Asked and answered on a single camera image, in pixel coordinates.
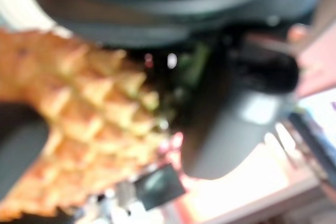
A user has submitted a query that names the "dark square object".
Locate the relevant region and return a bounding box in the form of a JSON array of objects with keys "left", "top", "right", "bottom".
[{"left": 133, "top": 165, "right": 186, "bottom": 211}]

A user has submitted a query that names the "white and blue printed box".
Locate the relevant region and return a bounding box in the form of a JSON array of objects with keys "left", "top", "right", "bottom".
[{"left": 295, "top": 94, "right": 336, "bottom": 162}]

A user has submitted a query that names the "orange pineapple with green leaves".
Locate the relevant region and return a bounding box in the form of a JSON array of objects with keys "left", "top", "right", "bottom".
[{"left": 0, "top": 28, "right": 211, "bottom": 222}]

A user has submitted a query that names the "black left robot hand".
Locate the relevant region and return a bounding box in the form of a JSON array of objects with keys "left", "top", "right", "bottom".
[{"left": 0, "top": 0, "right": 322, "bottom": 200}]

